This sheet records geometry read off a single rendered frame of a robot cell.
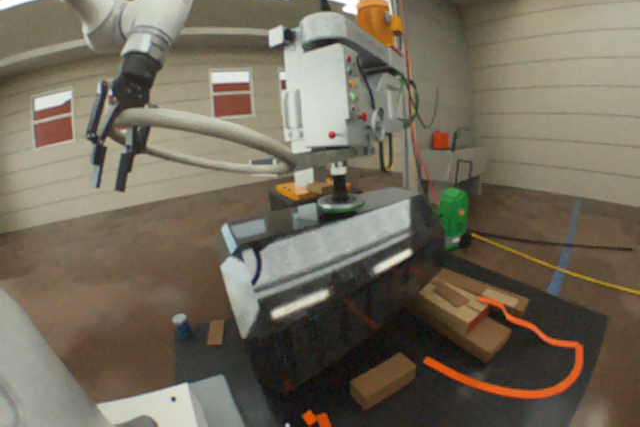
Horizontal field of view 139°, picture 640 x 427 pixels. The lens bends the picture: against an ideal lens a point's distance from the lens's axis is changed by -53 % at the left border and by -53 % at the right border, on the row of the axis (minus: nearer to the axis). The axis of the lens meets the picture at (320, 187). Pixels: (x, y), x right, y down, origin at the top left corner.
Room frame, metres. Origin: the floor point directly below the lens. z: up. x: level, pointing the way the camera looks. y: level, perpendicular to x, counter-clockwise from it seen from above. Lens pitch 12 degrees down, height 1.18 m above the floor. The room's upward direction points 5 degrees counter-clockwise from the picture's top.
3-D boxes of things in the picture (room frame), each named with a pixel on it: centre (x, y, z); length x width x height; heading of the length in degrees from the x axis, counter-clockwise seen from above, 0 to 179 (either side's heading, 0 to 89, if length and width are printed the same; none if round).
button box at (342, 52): (1.01, -0.14, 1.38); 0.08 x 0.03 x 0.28; 145
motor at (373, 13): (1.66, -0.48, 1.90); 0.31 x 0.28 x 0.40; 55
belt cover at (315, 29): (1.42, -0.29, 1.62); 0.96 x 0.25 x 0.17; 145
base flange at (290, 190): (2.05, 0.07, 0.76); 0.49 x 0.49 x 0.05; 25
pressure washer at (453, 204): (2.21, -1.30, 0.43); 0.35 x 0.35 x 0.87; 10
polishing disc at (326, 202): (1.13, -0.09, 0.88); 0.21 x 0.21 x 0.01
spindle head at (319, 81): (1.19, -0.13, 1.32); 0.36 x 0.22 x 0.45; 145
